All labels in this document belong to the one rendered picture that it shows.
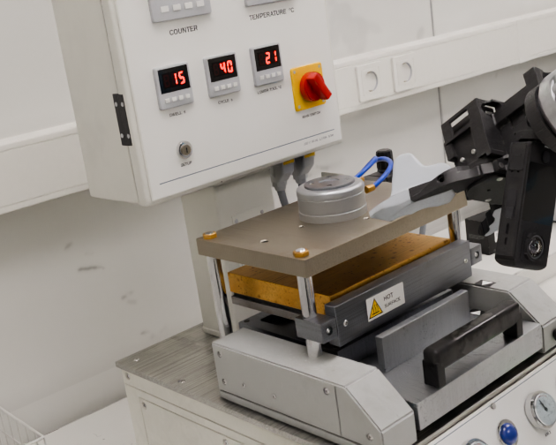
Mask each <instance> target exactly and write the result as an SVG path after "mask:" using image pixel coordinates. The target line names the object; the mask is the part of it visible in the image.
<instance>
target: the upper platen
mask: <svg viewBox="0 0 556 445"><path fill-rule="evenodd" d="M448 244H450V238H440V237H435V236H428V235H422V234H416V233H410V232H408V233H406V234H404V235H401V236H399V237H398V238H395V239H392V240H390V241H388V242H386V243H385V244H382V245H379V246H377V247H375V248H372V249H371V250H369V251H367V252H365V253H361V254H359V255H358V256H356V257H353V258H351V259H349V260H346V261H344V262H342V263H340V264H338V265H335V266H333V267H331V268H329V269H326V270H324V271H322V272H320V273H318V274H316V275H313V276H312V281H313V288H314V294H315V301H316V307H317V313H320V314H324V315H326V312H325V304H327V303H329V302H331V301H333V300H335V299H337V298H339V297H341V296H343V295H345V294H347V293H349V292H351V291H353V290H356V289H358V288H360V287H362V286H364V285H366V284H368V283H370V282H372V281H374V280H376V279H378V278H380V277H382V276H383V275H386V274H388V273H391V272H393V271H395V270H396V269H398V268H401V267H403V266H405V265H407V264H409V263H411V262H412V261H414V260H417V259H419V258H421V257H423V256H425V255H426V254H429V253H432V252H434V251H436V250H438V249H440V248H441V247H443V246H445V245H448ZM228 278H229V287H230V291H231V292H234V295H233V296H231V299H232V304H235V305H240V306H244V307H248V308H251V309H254V310H258V311H261V312H264V313H270V314H273V315H277V316H280V317H283V318H287V319H290V320H293V321H294V320H295V318H296V317H297V316H299V315H301V314H302V311H301V305H300V298H299V292H298V286H297V277H296V276H295V275H288V274H284V273H280V272H276V271H272V270H267V269H264V268H256V267H252V266H248V265H244V266H242V267H240V268H236V269H234V270H231V271H229V272H228Z"/></svg>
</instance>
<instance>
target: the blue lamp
mask: <svg viewBox="0 0 556 445"><path fill-rule="evenodd" d="M500 432H501V437H502V439H503V441H504V442H505V443H506V444H507V445H514V444H515V443H516V442H517V440H518V431H517V429H516V427H515V426H514V425H513V424H511V423H508V422H506V423H504V424H503V425H502V427H501V430H500Z"/></svg>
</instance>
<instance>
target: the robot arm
mask: <svg viewBox="0 0 556 445"><path fill-rule="evenodd" d="M523 77H524V80H525V84H526V86H525V87H524V88H522V89H521V90H520V91H518V92H517V93H516V94H514V95H513V96H511V97H510V98H509V99H508V100H506V101H505V102H501V101H497V100H493V99H491V100H490V101H486V100H482V99H478V98H475V99H474V100H473V101H471V102H470V103H468V104H467V105H466V106H465V107H463V108H462V109H461V110H459V111H458V112H457V113H456V114H454V115H453V116H452V117H450V118H449V119H448V120H447V121H446V122H445V123H444V124H442V125H441V130H442V133H443V137H444V141H445V143H444V148H445V151H446V155H447V161H448V162H454V163H455V167H453V168H451V167H450V166H449V165H448V164H446V163H443V162H440V163H436V164H433V165H430V166H424V165H423V164H422V163H421V162H420V161H419V160H418V159H417V158H416V157H415V156H414V155H413V154H410V153H407V154H402V155H399V156H398V157H397V158H396V159H395V160H394V166H393V179H392V192H391V196H390V198H388V199H386V200H384V201H382V202H381V203H380V204H379V205H377V206H376V207H375V208H373V209H372V210H371V211H370V212H369V214H370V217H371V218H375V219H380V220H384V221H389V222H391V221H393V220H395V219H396V218H399V217H401V216H404V215H412V214H414V213H416V212H417V211H419V210H421V209H424V208H428V207H438V206H441V205H445V204H447V203H449V202H450V201H451V200H452V198H453V197H454V196H455V193H459V192H462V191H465V195H466V199H467V200H477V201H483V202H487V203H489V205H490V210H489V211H488V212H486V213H485V216H486V218H485V219H484V220H483V221H482V222H481V223H480V225H479V228H478V230H477V231H478V235H482V236H489V235H491V234H492V233H493V232H495V231H497V230H498V238H497V244H496V251H495V257H494V259H495V260H496V261H497V262H498V263H499V264H500V265H502V266H505V267H511V268H521V269H528V270H536V271H537V270H542V269H544V268H546V266H547V261H548V253H549V247H550V241H551V235H552V223H553V217H554V209H555V203H556V70H554V71H553V72H543V70H541V69H540V68H537V67H535V66H533V67H532V68H530V69H529V70H528V71H527V72H525V73H524V74H523ZM485 105H486V106H490V107H494V108H495V112H494V111H493V109H492V108H488V107H485ZM466 111H468V115H467V116H466V117H465V118H463V119H462V120H461V121H460V122H458V123H457V124H456V125H454V126H453V127H452V125H451V123H453V122H454V121H455V120H456V119H457V118H458V117H460V116H461V115H462V114H463V113H465V112H466Z"/></svg>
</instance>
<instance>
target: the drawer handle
mask: <svg viewBox="0 0 556 445"><path fill-rule="evenodd" d="M502 332H503V335H506V336H513V337H520V336H522V335H523V328H522V312H520V306H519V304H518V303H517V302H515V301H512V300H505V301H504V302H502V303H500V304H498V305H496V306H495V307H494V308H492V309H490V310H489V311H487V312H485V313H483V314H481V315H479V316H478V317H476V318H475V319H474V320H472V321H470V322H468V323H466V324H465V325H463V326H461V327H459V328H458V329H456V330H455V331H453V332H451V333H450V334H448V335H446V336H444V337H442V338H441V339H439V340H438V341H436V342H435V343H432V344H431V345H429V346H427V347H426V348H425V349H424V352H423V354H424V359H423V361H422V362H423V371H424V379H425V384H426V385H430V386H433V387H435V388H441V387H443V386H445V385H446V374H445V368H447V367H448V366H450V365H452V364H453V363H454V362H456V361H457V360H459V359H460V358H463V357H464V356H466V355H467V354H469V353H471V352H472V351H474V350H475V349H477V348H478V347H480V346H481V345H483V344H485V343H487V342H488V341H490V340H491V339H493V338H494V337H495V336H497V335H499V334H501V333H502Z"/></svg>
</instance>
